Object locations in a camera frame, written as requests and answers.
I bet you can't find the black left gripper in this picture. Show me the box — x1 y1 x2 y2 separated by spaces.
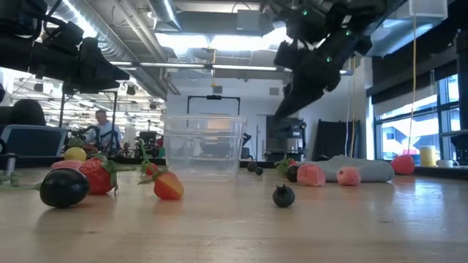
62 37 131 94

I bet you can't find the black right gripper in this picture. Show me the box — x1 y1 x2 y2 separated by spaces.
273 34 366 119

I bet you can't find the leafy red strawberry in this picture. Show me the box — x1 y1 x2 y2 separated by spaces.
273 155 299 176

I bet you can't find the dark round grape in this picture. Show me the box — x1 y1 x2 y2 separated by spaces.
285 165 299 183

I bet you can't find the pink fruit piece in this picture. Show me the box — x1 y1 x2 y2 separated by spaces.
50 159 84 171
296 163 326 188
336 166 362 187

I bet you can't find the clear plastic tupperware container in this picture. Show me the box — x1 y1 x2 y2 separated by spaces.
159 113 247 183

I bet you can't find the large red strawberry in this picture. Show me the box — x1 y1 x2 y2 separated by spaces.
78 153 138 197

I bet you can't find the blueberry with crown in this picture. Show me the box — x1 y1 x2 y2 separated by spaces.
271 183 296 209

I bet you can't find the large black plum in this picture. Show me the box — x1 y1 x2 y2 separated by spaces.
39 167 91 209

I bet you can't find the orange-red long-stemmed strawberry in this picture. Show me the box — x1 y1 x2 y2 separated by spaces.
137 138 185 201

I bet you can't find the black robot station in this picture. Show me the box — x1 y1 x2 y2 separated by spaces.
265 115 308 162

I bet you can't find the person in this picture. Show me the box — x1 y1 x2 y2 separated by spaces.
84 109 124 154

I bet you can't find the black panel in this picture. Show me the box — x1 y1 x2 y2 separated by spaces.
314 118 361 161

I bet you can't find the long ceiling light bar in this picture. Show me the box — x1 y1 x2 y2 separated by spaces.
109 61 355 77

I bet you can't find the small spiky green plant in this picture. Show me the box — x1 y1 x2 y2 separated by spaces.
67 135 86 149

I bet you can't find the yellow lemon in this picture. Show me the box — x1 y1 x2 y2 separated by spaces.
63 146 88 163

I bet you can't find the blue-grey office chair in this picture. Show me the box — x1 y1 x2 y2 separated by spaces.
0 123 69 158

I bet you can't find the folded grey cloth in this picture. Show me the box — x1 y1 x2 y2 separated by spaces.
303 155 396 183

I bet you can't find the red round fruit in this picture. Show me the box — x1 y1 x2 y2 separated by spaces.
390 154 416 176

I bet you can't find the yellow cup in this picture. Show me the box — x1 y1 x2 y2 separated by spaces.
419 145 437 168

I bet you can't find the black metal frame rig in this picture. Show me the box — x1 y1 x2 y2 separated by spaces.
58 89 118 156

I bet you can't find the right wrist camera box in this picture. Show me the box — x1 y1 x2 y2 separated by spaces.
273 39 304 70

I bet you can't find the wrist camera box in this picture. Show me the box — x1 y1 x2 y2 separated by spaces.
42 20 86 50
273 39 304 70

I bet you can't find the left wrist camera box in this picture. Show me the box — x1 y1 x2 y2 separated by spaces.
42 20 86 50

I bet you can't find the black aluminium table frame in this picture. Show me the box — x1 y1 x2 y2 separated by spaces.
0 155 468 180

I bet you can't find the black rig with camera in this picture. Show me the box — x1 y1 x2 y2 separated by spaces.
186 94 241 117

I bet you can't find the yellow hanging cord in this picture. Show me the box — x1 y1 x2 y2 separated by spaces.
407 14 418 156

